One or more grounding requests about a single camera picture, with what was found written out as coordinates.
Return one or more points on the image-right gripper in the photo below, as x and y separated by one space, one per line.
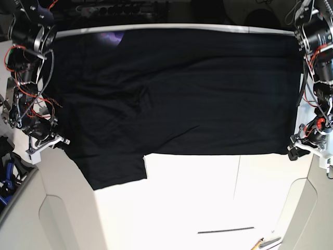
311 138

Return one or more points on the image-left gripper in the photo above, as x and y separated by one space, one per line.
43 132

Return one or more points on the black T-shirt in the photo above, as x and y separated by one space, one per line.
124 95

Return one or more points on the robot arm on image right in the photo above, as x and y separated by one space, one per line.
312 23

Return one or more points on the grey bin with blue items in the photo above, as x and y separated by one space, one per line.
15 174

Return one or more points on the black ruler strip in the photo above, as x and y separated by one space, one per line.
226 230

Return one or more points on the grey marker pen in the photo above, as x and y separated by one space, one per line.
270 242

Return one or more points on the yellow pencil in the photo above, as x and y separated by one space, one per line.
258 243

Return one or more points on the black power strip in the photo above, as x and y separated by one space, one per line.
112 10

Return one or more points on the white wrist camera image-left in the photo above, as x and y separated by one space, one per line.
34 156

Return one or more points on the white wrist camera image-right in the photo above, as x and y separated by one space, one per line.
325 163

